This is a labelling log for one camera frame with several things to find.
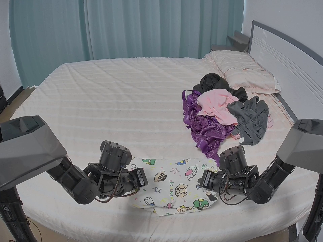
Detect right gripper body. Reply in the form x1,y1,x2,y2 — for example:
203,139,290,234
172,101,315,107
201,169,232,195

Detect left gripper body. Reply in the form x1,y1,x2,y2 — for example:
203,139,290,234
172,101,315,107
111,168,149,197

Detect white printed pyjama top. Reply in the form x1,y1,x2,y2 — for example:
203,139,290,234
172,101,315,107
129,156,219,216

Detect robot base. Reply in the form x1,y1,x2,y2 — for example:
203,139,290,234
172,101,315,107
295,223,307,242

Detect bed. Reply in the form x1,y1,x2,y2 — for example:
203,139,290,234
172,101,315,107
8,20,323,242

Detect purple satin garment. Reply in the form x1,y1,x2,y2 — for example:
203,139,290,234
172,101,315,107
182,90,236,168

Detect dark grey garment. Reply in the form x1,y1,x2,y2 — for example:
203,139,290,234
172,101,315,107
227,95,269,146

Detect pink garment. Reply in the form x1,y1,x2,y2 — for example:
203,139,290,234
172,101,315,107
197,88,274,139

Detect black garment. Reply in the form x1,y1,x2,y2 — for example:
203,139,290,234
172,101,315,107
193,73,249,103

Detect pale pink pillow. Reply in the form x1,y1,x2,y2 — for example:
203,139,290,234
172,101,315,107
204,50,282,95

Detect grey bedside table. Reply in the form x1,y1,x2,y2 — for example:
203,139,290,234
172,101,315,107
211,30,250,53

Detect black chest of drawers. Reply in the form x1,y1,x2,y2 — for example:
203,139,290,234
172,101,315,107
0,83,7,114

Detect blue-green curtain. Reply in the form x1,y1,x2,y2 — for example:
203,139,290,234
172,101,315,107
9,0,245,90

